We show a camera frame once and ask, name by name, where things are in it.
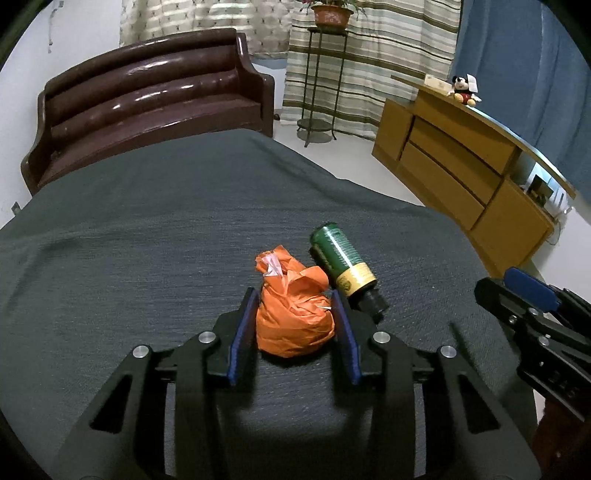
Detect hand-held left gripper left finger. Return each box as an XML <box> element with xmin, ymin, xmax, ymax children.
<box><xmin>48</xmin><ymin>286</ymin><xmax>260</xmax><ymax>480</ymax></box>

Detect striped beige curtain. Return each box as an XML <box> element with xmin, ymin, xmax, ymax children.
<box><xmin>281</xmin><ymin>0</ymin><xmax>462</xmax><ymax>139</ymax></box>
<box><xmin>119</xmin><ymin>0</ymin><xmax>296</xmax><ymax>61</ymax></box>

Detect green bottle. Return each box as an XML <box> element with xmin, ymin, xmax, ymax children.
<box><xmin>308</xmin><ymin>222</ymin><xmax>389</xmax><ymax>324</ymax></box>

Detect plush toy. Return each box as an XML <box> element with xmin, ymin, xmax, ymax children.
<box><xmin>447</xmin><ymin>74</ymin><xmax>483</xmax><ymax>108</ymax></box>

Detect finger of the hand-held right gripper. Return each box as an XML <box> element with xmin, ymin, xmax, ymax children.
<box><xmin>475</xmin><ymin>276</ymin><xmax>551</xmax><ymax>352</ymax></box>
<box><xmin>503</xmin><ymin>267</ymin><xmax>591</xmax><ymax>325</ymax></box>

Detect orange knotted plastic bag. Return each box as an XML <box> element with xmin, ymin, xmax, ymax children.
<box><xmin>255</xmin><ymin>246</ymin><xmax>336</xmax><ymax>358</ymax></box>

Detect blue curtain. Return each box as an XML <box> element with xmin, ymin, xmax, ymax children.
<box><xmin>448</xmin><ymin>0</ymin><xmax>587</xmax><ymax>185</ymax></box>

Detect small dark frame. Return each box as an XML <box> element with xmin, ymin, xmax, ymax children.
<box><xmin>526</xmin><ymin>174</ymin><xmax>555</xmax><ymax>199</ymax></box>

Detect wooden cabinet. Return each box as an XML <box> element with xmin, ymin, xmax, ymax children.
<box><xmin>372</xmin><ymin>74</ymin><xmax>578</xmax><ymax>278</ymax></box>

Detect brown leather sofa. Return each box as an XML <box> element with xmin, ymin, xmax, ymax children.
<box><xmin>21</xmin><ymin>28</ymin><xmax>276</xmax><ymax>195</ymax></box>

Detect potted plant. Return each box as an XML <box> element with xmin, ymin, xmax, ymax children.
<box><xmin>298</xmin><ymin>0</ymin><xmax>365</xmax><ymax>29</ymax></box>

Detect person's right forearm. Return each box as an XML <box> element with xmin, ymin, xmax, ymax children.
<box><xmin>531</xmin><ymin>392</ymin><xmax>591</xmax><ymax>480</ymax></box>

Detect beige box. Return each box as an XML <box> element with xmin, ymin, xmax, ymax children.
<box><xmin>422</xmin><ymin>75</ymin><xmax>455</xmax><ymax>93</ymax></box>

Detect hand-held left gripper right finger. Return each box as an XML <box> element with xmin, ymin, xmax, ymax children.
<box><xmin>329</xmin><ymin>290</ymin><xmax>542</xmax><ymax>480</ymax></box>

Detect metal plant stand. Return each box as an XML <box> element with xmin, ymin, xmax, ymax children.
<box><xmin>297</xmin><ymin>25</ymin><xmax>349</xmax><ymax>148</ymax></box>

